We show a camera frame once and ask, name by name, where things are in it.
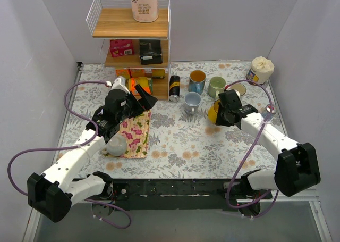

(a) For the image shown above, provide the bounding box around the yellow mug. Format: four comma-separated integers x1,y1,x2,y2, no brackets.
208,99,220,123

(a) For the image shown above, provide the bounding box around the cream ceramic mug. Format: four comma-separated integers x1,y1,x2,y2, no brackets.
230,83,247,96

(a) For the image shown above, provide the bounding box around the light green mug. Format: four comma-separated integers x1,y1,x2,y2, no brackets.
208,76,226,99

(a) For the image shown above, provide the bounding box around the grey-blue mug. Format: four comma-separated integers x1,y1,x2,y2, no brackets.
184,92,201,115

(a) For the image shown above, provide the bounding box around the white ceramic mug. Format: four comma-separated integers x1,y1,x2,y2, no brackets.
100,134,128,157

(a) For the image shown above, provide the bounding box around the blue butterfly ceramic mug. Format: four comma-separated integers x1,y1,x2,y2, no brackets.
188,70,206,95

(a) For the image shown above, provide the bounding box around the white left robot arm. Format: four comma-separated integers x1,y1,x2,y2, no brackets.
27,84,157,222

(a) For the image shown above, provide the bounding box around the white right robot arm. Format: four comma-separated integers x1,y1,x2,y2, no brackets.
215,90,321,198

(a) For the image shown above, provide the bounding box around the orange yellow sponge pack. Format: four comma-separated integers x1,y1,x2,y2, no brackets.
126,77,153,96

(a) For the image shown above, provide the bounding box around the floral serving tray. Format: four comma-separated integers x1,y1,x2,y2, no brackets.
104,111,151,158

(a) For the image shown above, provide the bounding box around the yellow box middle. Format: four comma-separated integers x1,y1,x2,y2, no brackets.
130,68,145,78

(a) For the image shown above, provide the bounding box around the yellow box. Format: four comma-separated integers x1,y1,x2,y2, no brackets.
151,68,165,79
115,69,131,83
130,68,145,78

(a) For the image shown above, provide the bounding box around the yellow box right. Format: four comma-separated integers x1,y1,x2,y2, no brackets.
151,68,165,79

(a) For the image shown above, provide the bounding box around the yellow box left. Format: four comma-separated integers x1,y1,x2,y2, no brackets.
115,69,131,83

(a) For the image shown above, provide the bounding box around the black beverage can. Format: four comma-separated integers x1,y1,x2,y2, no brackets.
169,75,180,102

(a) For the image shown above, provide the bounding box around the black coffee bag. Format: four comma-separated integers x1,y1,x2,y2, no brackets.
139,39,163,65

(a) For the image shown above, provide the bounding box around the red tissue box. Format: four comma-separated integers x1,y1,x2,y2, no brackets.
109,39,134,58

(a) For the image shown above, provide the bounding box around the floral tablecloth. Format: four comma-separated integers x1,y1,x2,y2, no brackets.
62,61,276,179

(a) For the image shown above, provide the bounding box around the cartoon jar with cloth lid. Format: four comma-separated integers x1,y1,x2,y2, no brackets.
246,56,275,85

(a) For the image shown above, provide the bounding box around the wrapped toilet paper roll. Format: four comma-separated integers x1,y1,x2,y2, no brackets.
131,0,159,23

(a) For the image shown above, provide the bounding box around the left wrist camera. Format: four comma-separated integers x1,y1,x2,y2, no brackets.
105,76,130,94

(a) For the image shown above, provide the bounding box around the wooden wire shelf rack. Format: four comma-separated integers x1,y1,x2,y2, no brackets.
86,0,171,100

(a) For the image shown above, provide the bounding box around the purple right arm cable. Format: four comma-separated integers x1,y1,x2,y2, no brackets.
225,79,279,219

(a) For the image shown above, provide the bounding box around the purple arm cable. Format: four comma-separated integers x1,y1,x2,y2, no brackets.
7,79,132,230
225,79,279,219

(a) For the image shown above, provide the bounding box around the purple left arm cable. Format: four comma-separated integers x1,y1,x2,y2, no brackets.
7,79,132,230

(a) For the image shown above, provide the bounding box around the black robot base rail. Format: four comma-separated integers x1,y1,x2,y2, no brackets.
105,179,234,212

